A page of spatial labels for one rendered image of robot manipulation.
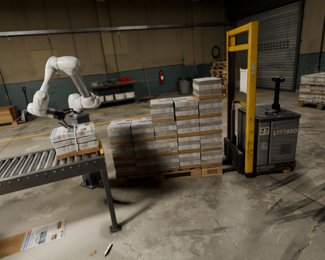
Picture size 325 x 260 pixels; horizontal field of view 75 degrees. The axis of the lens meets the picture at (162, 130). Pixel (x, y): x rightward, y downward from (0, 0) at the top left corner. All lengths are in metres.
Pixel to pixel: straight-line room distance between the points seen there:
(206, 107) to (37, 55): 7.52
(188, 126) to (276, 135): 1.08
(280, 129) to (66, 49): 7.91
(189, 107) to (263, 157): 1.15
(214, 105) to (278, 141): 0.91
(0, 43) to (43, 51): 1.28
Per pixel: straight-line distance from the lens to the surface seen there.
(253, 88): 2.64
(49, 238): 2.61
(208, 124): 2.75
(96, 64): 9.19
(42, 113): 2.13
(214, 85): 2.68
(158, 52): 9.76
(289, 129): 3.02
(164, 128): 2.68
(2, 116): 8.58
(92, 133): 2.06
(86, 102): 2.75
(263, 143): 2.92
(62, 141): 2.08
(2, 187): 2.12
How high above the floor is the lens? 1.56
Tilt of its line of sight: 18 degrees down
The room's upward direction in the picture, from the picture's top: 6 degrees counter-clockwise
